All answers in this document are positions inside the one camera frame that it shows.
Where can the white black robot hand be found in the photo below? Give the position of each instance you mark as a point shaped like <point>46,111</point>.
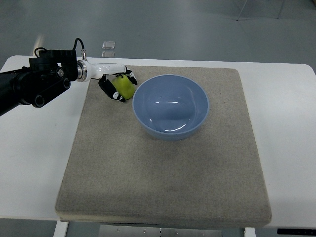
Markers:
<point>104,74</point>

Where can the green pear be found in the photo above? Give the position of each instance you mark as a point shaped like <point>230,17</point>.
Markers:
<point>124,86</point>

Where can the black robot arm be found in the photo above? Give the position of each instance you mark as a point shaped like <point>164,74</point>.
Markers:
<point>49,75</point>

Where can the blue ceramic bowl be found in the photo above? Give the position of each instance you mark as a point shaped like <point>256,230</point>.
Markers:
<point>170,107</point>

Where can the lower floor socket plate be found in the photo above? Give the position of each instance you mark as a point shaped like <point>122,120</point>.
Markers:
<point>108,54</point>

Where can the floor socket plate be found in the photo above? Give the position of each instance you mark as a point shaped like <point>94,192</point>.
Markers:
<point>108,54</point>
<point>108,45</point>

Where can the upper floor socket plate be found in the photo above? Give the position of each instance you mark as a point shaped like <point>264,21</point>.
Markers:
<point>108,45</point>

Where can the grey felt mat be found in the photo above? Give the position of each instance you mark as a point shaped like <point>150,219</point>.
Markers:
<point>118,173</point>

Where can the grey metal table base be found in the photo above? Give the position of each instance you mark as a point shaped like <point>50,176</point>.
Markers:
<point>129,231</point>

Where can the metal chair legs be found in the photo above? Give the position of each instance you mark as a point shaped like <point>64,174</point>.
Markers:
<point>261,8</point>

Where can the black table control panel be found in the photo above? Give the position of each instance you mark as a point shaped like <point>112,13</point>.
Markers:
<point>302,232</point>

